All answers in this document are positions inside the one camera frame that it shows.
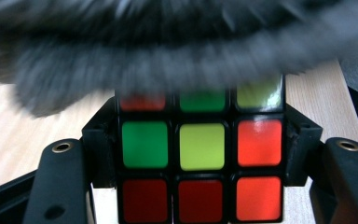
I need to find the multicoloured puzzle cube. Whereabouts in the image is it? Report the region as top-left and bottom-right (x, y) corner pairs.
(115, 74), (286, 224)

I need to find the grey fluffy cloth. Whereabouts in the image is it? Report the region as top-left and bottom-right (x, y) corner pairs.
(0, 0), (358, 118)

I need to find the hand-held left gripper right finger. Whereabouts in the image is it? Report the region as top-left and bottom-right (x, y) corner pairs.
(283, 103), (358, 224)

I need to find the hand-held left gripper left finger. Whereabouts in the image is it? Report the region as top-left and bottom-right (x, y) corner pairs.
(22, 96), (119, 224)

